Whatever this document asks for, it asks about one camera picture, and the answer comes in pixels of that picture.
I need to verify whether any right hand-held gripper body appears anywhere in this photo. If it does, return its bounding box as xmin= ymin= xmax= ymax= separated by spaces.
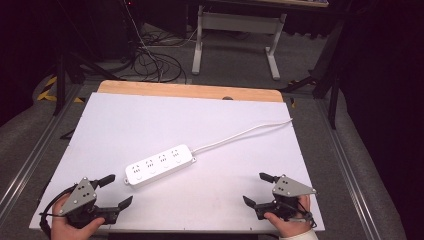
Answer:
xmin=254 ymin=175 xmax=318 ymax=222

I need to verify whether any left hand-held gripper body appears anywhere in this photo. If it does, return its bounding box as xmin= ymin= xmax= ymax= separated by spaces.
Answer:
xmin=59 ymin=176 xmax=120 ymax=230

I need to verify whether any white power strip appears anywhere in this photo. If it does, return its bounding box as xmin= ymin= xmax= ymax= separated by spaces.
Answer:
xmin=123 ymin=143 xmax=198 ymax=187

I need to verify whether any person's left hand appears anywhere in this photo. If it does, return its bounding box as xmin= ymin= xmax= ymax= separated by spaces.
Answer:
xmin=50 ymin=193 xmax=106 ymax=240

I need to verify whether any person's right hand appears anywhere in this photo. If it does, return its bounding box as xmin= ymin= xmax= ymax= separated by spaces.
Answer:
xmin=263 ymin=194 xmax=313 ymax=239

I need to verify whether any white board table cover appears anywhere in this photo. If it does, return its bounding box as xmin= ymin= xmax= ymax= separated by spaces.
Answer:
xmin=28 ymin=91 xmax=326 ymax=234

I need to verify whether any black metal stand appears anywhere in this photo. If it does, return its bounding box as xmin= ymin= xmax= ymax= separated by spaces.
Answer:
xmin=54 ymin=0 xmax=125 ymax=117
xmin=279 ymin=19 xmax=347 ymax=130

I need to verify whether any wooden desk top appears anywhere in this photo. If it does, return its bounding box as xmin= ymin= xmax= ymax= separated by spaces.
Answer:
xmin=205 ymin=0 xmax=330 ymax=9

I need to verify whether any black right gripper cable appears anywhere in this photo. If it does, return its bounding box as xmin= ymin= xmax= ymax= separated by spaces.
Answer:
xmin=292 ymin=199 xmax=318 ymax=230

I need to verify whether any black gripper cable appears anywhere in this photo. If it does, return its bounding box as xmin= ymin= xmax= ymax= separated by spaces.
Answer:
xmin=38 ymin=184 xmax=80 ymax=240
xmin=292 ymin=199 xmax=318 ymax=230

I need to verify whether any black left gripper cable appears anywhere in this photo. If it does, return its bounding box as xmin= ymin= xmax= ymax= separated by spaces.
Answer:
xmin=38 ymin=184 xmax=80 ymax=240

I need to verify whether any white power strip cable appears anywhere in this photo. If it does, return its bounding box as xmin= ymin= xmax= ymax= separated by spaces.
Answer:
xmin=191 ymin=117 xmax=295 ymax=155

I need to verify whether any grey metal floor rail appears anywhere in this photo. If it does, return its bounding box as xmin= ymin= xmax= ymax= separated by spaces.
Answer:
xmin=314 ymin=99 xmax=382 ymax=240
xmin=0 ymin=83 xmax=85 ymax=215

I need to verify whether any black floor cable bundle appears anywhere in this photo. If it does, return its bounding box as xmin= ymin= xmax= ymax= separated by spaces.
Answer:
xmin=131 ymin=29 xmax=188 ymax=84

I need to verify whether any white metal desk frame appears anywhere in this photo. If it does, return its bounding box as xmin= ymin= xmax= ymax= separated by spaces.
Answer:
xmin=191 ymin=4 xmax=288 ymax=81

